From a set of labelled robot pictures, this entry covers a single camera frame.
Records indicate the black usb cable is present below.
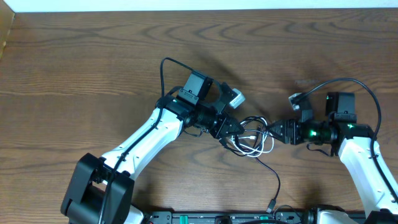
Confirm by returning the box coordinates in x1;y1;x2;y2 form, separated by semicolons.
219;115;282;214

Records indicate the white usb cable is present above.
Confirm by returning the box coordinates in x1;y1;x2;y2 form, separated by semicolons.
229;117;275;158

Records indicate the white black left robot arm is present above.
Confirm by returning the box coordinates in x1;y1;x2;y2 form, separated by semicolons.
60;95;244;223

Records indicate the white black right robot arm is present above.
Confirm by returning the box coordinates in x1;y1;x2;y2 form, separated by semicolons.
266;119;397;223

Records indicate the brown wooden side panel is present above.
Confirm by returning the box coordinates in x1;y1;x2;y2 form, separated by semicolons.
0;0;15;58

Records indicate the black right camera cable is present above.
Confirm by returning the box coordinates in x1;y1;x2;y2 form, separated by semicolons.
295;77;398;203

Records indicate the black camera cable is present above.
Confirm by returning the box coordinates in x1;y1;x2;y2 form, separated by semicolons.
98;57;195;224
295;77;398;203

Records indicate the black left camera cable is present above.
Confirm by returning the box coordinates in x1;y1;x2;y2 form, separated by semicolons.
98;57;195;224

